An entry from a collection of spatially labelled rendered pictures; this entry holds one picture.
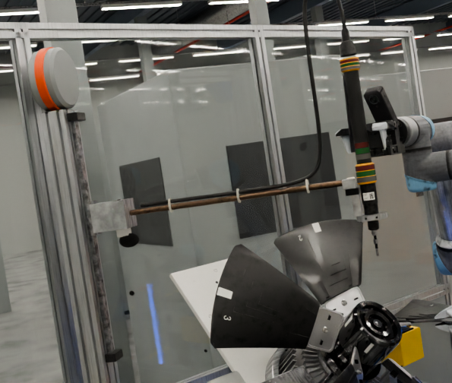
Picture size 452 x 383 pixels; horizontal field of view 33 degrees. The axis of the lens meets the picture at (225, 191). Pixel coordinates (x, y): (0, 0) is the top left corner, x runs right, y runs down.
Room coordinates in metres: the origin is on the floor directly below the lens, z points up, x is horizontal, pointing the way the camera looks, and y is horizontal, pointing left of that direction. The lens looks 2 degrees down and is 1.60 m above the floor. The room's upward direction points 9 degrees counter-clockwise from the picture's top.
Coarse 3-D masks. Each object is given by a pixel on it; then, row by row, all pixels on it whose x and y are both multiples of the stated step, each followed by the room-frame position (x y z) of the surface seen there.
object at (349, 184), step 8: (344, 184) 1.74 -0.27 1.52; (352, 184) 1.73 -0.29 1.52; (352, 192) 1.73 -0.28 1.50; (352, 200) 1.73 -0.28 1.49; (360, 200) 1.74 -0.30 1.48; (360, 208) 1.73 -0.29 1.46; (360, 216) 1.73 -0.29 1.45; (368, 216) 1.71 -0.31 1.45; (376, 216) 1.71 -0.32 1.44; (384, 216) 1.71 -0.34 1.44
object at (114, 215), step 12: (96, 204) 1.86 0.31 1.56; (108, 204) 1.86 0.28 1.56; (120, 204) 1.85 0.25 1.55; (132, 204) 1.90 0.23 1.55; (96, 216) 1.86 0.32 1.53; (108, 216) 1.86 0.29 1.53; (120, 216) 1.85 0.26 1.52; (132, 216) 1.89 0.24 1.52; (96, 228) 1.87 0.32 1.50; (108, 228) 1.86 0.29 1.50; (120, 228) 1.85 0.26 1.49
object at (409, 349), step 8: (416, 328) 2.16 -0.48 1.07; (408, 336) 2.13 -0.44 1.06; (416, 336) 2.15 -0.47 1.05; (400, 344) 2.11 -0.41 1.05; (408, 344) 2.13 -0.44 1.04; (416, 344) 2.15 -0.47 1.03; (392, 352) 2.13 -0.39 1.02; (400, 352) 2.11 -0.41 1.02; (408, 352) 2.12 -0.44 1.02; (416, 352) 2.15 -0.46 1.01; (400, 360) 2.11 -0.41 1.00; (408, 360) 2.12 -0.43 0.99; (416, 360) 2.15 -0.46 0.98
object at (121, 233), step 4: (128, 228) 1.88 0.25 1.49; (116, 232) 1.88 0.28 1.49; (120, 232) 1.88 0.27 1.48; (124, 232) 1.87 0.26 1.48; (128, 232) 1.88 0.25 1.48; (120, 236) 1.88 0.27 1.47; (124, 236) 1.87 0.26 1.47; (128, 236) 1.87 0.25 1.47; (132, 236) 1.87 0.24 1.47; (136, 236) 1.87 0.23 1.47; (120, 240) 1.88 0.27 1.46; (124, 240) 1.87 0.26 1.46; (128, 240) 1.86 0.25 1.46; (132, 240) 1.87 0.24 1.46; (136, 240) 1.87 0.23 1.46; (120, 244) 1.88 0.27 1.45; (124, 244) 1.87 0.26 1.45; (128, 244) 1.87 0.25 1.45; (132, 244) 1.87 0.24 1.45; (136, 244) 1.88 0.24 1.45
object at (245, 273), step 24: (240, 264) 1.62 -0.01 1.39; (264, 264) 1.64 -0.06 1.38; (240, 288) 1.60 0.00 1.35; (264, 288) 1.62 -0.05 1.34; (288, 288) 1.63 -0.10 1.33; (216, 312) 1.57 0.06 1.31; (240, 312) 1.59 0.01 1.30; (264, 312) 1.61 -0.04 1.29; (288, 312) 1.62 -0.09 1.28; (312, 312) 1.64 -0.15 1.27; (216, 336) 1.56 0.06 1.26; (240, 336) 1.58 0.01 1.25; (264, 336) 1.60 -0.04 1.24; (288, 336) 1.62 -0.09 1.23
